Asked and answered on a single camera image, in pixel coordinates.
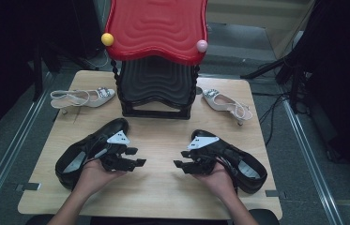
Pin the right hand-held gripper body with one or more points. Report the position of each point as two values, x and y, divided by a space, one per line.
205 161

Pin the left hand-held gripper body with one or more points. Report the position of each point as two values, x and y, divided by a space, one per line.
118 156

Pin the black leather shoe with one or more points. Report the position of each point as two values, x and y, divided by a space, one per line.
251 175
69 156

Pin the beige slingback heeled shoe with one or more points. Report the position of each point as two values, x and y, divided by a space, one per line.
225 103
82 99

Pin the red and black shoe rack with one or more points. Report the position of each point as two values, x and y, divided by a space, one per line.
157 31

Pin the person's right hand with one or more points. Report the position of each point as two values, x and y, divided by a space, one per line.
219 182

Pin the person's left hand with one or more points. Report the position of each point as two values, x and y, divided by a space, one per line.
96 176

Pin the small grey round disc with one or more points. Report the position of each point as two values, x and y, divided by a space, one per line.
198 91

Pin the grey tape strip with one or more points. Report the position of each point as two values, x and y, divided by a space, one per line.
28 186
275 194

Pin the black chair armrest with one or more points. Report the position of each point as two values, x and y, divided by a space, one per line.
265 217
39 219

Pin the black metal stand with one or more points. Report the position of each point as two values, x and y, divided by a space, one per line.
291 72
38 72

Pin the dark curtain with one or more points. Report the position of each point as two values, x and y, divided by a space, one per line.
344 78
3 62

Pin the metal floor rail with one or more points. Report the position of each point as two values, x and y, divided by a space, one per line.
13 146
310 162

